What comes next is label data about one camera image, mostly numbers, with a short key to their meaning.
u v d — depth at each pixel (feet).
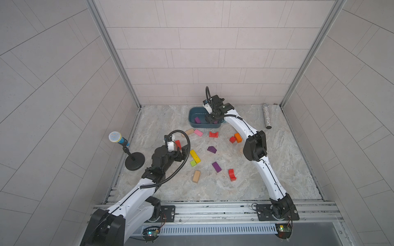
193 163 2.85
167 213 2.33
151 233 2.11
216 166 2.84
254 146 2.07
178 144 3.10
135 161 2.82
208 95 2.65
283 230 2.23
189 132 3.33
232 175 2.71
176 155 2.23
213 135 3.26
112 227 1.28
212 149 3.08
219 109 2.47
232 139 3.23
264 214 2.32
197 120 3.45
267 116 3.56
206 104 2.95
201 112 3.05
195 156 2.93
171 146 2.32
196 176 2.65
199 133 3.30
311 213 2.37
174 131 2.03
